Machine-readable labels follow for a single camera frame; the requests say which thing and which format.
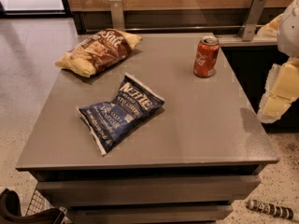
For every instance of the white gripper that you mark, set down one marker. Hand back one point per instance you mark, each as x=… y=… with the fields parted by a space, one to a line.
x=290 y=30

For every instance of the red coke can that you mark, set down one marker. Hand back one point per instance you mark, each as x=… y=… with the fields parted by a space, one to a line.
x=206 y=56

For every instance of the grey cabinet with drawers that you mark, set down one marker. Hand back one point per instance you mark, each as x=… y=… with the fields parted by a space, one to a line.
x=188 y=163

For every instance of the black white striped stick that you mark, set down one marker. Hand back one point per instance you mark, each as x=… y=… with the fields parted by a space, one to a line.
x=271 y=209

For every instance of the blue Kettle chips bag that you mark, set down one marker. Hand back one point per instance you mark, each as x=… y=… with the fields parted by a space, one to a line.
x=110 y=122

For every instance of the brown yellow chips bag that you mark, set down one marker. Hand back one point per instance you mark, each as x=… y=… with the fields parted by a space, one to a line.
x=98 y=52

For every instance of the dark brown chair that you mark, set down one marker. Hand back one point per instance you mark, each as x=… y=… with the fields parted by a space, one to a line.
x=10 y=212

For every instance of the right metal bracket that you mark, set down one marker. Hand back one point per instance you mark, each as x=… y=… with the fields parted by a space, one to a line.
x=247 y=30

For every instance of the metal bracket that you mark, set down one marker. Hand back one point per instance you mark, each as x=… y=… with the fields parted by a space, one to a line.
x=117 y=14
x=247 y=30

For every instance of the left metal bracket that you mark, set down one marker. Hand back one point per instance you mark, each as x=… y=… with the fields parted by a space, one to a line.
x=117 y=14

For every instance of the wire mesh basket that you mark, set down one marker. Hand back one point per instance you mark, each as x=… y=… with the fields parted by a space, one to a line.
x=39 y=203

